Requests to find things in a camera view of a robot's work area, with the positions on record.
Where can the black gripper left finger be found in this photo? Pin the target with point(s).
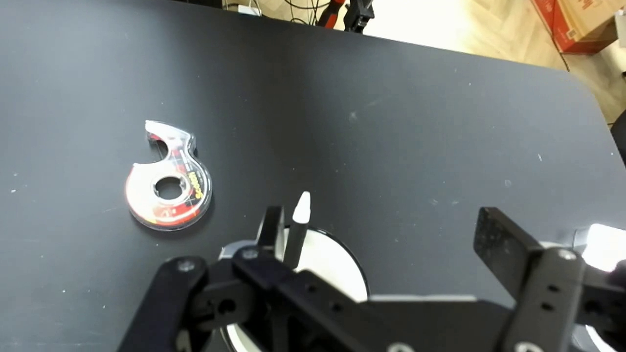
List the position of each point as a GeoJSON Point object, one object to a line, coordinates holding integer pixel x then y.
{"type": "Point", "coordinates": [168, 306]}

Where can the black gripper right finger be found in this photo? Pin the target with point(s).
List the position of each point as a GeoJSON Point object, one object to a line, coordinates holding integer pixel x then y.
{"type": "Point", "coordinates": [534, 286]}

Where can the yellow cup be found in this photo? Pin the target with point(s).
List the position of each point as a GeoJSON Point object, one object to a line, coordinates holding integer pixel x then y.
{"type": "Point", "coordinates": [325, 271]}

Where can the red clear tape dispenser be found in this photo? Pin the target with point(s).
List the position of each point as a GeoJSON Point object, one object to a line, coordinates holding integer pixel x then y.
{"type": "Point", "coordinates": [170, 189]}

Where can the red cardboard box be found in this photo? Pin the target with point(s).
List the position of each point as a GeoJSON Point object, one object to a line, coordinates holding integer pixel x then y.
{"type": "Point", "coordinates": [577, 22]}

